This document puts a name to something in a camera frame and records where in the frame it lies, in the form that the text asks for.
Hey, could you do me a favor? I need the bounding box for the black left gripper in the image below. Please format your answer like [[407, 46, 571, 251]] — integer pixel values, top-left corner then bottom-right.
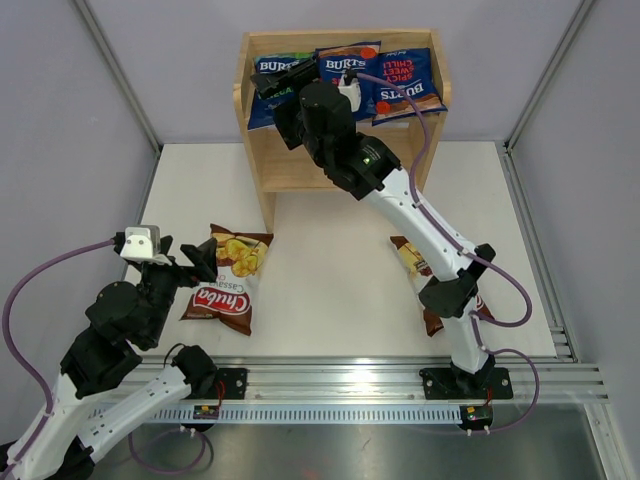
[[140, 235, 218, 345]]

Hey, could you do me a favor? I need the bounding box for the Burts sea salt vinegar bag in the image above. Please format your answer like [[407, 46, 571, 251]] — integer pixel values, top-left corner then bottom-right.
[[248, 52, 313, 130]]

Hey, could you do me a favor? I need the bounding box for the small blue Burts chilli bag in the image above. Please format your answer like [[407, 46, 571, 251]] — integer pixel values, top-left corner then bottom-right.
[[315, 41, 381, 121]]

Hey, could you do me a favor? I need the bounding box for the large blue Burts chilli bag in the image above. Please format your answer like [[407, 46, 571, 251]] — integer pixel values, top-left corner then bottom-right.
[[372, 48, 447, 126]]

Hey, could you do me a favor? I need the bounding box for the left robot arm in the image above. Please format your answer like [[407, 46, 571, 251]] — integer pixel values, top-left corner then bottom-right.
[[1, 226, 218, 479]]

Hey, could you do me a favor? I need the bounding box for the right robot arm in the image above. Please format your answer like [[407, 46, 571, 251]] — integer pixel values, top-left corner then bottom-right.
[[251, 59, 495, 399]]

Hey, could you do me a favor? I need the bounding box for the left Chuba cassava chips bag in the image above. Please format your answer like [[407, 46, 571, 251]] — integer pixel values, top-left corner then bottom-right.
[[180, 224, 274, 336]]

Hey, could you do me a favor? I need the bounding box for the chuba cassava chips bag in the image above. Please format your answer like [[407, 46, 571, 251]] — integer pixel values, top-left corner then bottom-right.
[[389, 234, 496, 339], [180, 224, 274, 336]]

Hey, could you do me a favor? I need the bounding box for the wooden two-tier shelf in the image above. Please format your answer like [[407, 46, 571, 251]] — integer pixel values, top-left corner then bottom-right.
[[233, 28, 452, 232]]

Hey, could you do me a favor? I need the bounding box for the right Chuba cassava chips bag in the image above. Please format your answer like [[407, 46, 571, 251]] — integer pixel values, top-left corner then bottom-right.
[[389, 234, 496, 339]]

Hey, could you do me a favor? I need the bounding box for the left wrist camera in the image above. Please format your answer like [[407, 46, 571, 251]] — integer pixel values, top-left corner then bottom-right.
[[113, 225, 171, 265]]

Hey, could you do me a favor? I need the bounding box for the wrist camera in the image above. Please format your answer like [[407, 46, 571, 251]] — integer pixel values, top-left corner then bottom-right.
[[113, 225, 171, 265], [338, 69, 362, 113]]

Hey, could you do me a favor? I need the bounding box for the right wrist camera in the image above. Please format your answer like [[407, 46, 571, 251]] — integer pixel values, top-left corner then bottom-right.
[[338, 69, 362, 113]]

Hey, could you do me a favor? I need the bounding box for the white slotted cable duct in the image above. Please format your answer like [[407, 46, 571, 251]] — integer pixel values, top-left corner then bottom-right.
[[149, 404, 492, 425]]

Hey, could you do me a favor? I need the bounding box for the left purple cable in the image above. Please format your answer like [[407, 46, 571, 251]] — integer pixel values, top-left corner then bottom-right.
[[0, 238, 121, 480]]

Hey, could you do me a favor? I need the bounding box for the purple cable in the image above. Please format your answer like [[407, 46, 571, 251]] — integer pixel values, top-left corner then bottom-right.
[[0, 238, 121, 480], [354, 72, 541, 409]]

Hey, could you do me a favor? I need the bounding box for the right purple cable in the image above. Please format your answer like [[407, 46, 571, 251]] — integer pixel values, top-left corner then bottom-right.
[[354, 72, 541, 409]]

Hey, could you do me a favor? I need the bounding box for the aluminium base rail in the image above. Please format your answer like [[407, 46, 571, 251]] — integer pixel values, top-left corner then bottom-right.
[[94, 354, 611, 407]]

